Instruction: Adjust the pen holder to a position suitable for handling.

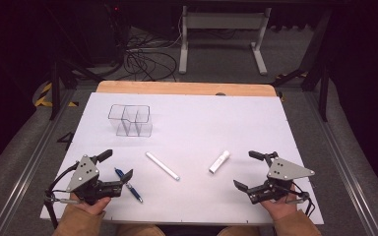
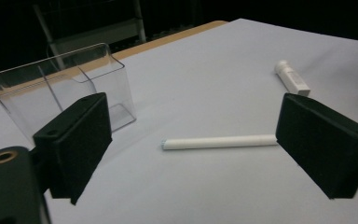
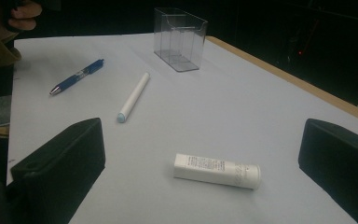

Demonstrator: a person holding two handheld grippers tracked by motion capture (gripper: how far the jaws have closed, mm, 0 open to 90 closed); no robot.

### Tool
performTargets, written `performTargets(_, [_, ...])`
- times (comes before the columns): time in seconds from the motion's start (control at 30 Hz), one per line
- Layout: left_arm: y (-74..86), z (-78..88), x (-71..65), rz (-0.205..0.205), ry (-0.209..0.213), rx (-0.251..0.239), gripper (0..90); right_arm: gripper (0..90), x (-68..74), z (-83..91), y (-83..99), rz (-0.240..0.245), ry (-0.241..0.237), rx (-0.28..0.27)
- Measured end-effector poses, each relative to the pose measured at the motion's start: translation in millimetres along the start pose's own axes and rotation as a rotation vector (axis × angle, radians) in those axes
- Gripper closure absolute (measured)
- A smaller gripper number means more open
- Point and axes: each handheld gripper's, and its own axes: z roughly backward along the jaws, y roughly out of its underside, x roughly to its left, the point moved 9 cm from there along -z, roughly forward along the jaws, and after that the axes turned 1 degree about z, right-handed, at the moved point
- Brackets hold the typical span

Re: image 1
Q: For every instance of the blue pen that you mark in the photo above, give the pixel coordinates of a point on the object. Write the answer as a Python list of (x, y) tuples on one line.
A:
[(129, 186)]

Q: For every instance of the person's right hand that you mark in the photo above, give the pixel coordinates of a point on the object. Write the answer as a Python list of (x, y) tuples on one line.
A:
[(279, 209)]

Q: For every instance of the white metal stand frame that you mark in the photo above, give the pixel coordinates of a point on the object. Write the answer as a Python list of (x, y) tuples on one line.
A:
[(222, 23)]

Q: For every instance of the black metal stand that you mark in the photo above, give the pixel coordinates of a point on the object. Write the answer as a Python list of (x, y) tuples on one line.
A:
[(59, 82), (318, 75)]

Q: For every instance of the short white marker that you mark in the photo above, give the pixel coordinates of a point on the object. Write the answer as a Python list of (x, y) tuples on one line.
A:
[(219, 162)]

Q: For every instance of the long white pen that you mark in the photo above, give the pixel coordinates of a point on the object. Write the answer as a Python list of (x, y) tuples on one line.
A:
[(162, 165)]

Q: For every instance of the person's left hand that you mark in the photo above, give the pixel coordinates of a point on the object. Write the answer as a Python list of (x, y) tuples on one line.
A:
[(92, 208)]

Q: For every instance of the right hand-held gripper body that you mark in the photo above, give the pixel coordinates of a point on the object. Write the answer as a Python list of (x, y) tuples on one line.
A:
[(287, 171)]

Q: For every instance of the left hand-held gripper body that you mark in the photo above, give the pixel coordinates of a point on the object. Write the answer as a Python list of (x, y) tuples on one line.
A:
[(82, 173)]

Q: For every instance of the aluminium floor rail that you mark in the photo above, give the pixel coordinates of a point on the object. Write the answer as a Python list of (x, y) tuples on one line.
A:
[(344, 164), (26, 170)]

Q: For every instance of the person's left leg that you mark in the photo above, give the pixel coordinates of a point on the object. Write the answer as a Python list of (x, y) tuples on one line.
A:
[(141, 230)]

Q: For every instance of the clear acrylic organizer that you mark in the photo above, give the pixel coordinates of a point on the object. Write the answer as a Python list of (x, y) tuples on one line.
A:
[(131, 121)]

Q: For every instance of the yellow black hazard tape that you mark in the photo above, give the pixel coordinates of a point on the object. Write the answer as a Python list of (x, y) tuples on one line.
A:
[(44, 96)]

